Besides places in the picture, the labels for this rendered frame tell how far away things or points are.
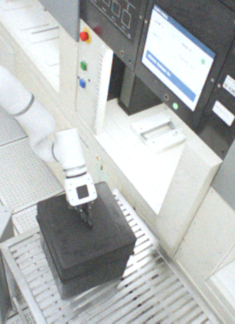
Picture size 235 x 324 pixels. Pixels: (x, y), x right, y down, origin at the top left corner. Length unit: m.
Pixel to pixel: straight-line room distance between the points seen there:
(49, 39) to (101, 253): 1.59
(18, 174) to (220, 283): 1.73
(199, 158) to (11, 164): 1.93
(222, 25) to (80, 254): 0.83
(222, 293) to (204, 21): 0.99
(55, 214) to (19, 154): 1.61
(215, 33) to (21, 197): 1.96
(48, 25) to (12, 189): 1.13
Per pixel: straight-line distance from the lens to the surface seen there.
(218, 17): 1.11
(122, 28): 1.46
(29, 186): 2.80
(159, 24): 1.29
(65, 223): 1.41
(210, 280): 1.63
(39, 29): 2.67
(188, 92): 1.25
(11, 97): 1.13
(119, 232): 1.40
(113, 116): 2.05
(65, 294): 1.55
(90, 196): 1.36
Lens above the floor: 2.27
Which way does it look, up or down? 50 degrees down
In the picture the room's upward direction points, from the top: 11 degrees clockwise
